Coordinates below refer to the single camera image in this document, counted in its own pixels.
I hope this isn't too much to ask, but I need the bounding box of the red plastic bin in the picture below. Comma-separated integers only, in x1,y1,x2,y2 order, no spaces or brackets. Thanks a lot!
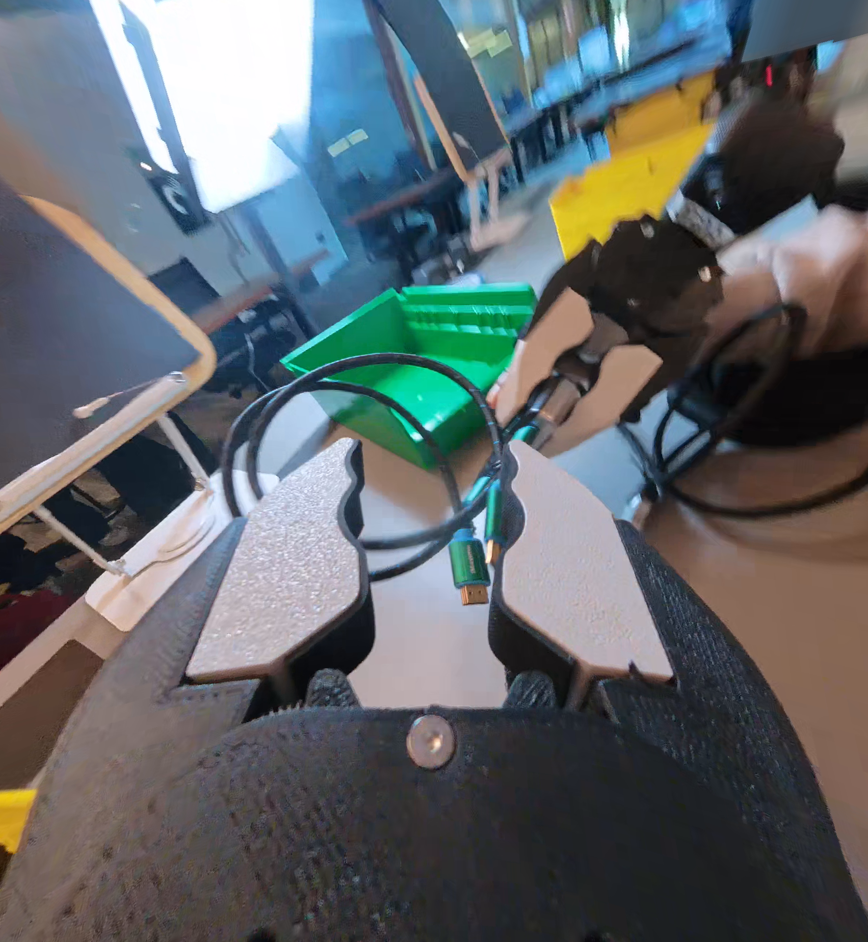
0,589,79,702

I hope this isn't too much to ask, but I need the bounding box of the green plastic bin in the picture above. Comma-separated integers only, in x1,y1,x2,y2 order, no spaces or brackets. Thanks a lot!
281,283,538,472

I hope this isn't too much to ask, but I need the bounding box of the black braided hdmi cable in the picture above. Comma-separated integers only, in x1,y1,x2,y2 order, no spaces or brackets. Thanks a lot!
228,353,507,609
476,421,547,569

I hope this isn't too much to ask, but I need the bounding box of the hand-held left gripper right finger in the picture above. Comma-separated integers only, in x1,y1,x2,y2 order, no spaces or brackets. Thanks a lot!
488,440,676,712

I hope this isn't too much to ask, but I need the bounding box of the background desk with black legs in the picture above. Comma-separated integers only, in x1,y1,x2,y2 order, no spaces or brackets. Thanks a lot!
507,37,700,185

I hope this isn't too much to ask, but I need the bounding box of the dark wall sign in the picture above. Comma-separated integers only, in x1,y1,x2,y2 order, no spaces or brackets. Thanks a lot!
147,168,208,235

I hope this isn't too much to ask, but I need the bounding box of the person's right forearm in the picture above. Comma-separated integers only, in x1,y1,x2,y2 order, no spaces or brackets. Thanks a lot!
717,195,868,358

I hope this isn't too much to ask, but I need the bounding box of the white desk stand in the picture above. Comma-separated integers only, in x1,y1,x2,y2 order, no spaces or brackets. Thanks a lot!
0,371,237,634

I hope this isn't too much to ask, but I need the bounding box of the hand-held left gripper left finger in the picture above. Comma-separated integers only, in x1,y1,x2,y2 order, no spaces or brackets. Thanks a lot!
185,439,376,718

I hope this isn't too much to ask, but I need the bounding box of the black hub cable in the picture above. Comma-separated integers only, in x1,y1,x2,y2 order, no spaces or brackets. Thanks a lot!
616,302,868,518

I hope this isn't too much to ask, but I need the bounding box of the thin white-tipped wire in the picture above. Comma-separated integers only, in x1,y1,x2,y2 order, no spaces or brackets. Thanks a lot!
72,383,151,419

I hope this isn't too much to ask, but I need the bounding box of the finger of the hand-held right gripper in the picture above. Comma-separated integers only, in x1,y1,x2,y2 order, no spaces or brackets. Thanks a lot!
496,287,598,428
548,344,664,459

